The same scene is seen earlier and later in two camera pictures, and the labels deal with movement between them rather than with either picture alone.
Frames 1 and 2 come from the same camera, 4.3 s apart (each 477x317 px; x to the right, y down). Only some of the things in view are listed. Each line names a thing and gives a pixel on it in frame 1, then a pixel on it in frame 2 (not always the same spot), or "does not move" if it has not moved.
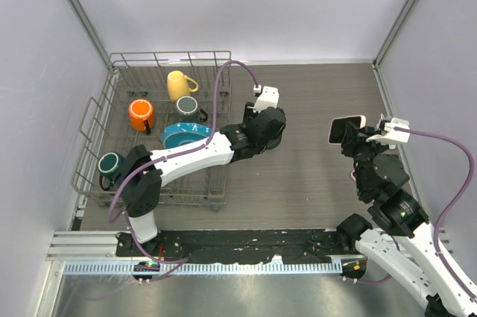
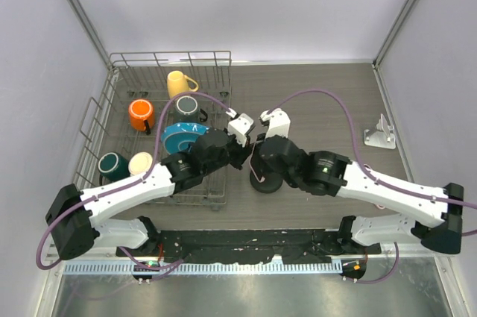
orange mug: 141,115 does not move
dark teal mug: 109,166 does not move
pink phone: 338,125 -> 255,162
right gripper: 355,136 -> 262,136
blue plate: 180,133 does not move
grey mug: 187,110 does not move
